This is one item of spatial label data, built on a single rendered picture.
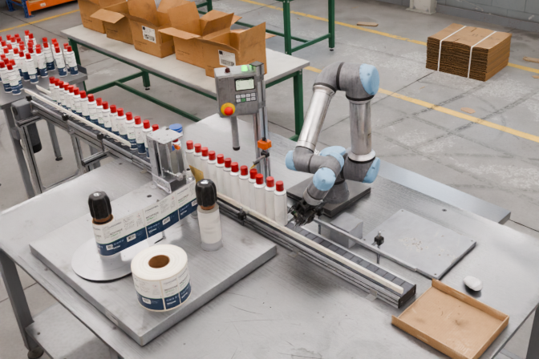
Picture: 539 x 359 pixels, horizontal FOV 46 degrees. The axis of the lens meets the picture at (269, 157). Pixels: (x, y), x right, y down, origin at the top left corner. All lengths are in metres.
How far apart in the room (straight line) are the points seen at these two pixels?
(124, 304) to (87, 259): 0.32
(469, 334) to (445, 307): 0.14
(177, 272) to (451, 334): 0.96
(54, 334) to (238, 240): 1.18
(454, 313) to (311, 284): 0.53
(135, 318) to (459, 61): 4.73
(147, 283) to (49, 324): 1.25
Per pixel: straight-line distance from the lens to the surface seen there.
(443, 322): 2.36
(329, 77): 2.56
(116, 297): 2.46
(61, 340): 3.35
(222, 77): 2.61
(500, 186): 4.73
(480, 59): 6.34
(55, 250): 2.78
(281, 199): 2.60
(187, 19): 4.87
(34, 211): 3.16
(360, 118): 2.61
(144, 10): 5.17
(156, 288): 2.29
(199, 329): 2.34
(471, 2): 8.12
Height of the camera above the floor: 2.45
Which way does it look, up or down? 30 degrees down
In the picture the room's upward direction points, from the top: 4 degrees counter-clockwise
